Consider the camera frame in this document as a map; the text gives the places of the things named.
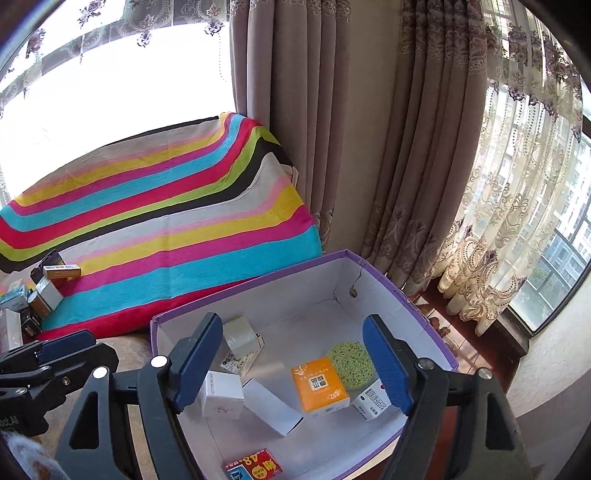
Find red printed packet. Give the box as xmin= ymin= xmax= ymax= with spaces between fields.
xmin=224 ymin=448 xmax=283 ymax=480

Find long white box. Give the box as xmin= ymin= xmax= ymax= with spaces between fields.
xmin=242 ymin=379 xmax=304 ymax=437

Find teal patterned box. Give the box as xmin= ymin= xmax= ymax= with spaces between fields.
xmin=0 ymin=285 xmax=29 ymax=312

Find green round sponge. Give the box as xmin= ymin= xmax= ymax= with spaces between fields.
xmin=327 ymin=342 xmax=377 ymax=390

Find white cube box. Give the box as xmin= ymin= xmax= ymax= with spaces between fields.
xmin=198 ymin=371 xmax=245 ymax=420

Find sheer lace curtain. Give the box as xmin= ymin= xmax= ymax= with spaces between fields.
xmin=435 ymin=1 xmax=583 ymax=335

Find black product box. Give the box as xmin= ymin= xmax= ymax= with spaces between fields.
xmin=30 ymin=249 xmax=65 ymax=284

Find orange tissue pack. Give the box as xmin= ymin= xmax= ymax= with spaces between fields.
xmin=290 ymin=357 xmax=351 ymax=416

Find small grey cardboard box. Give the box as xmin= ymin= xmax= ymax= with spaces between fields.
xmin=223 ymin=316 xmax=259 ymax=359

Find purple white storage box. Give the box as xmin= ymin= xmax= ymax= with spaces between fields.
xmin=150 ymin=250 xmax=458 ymax=479

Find rainbow striped cloth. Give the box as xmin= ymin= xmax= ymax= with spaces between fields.
xmin=1 ymin=113 xmax=322 ymax=340

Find white box with print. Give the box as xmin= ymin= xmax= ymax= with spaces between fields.
xmin=352 ymin=379 xmax=392 ymax=421

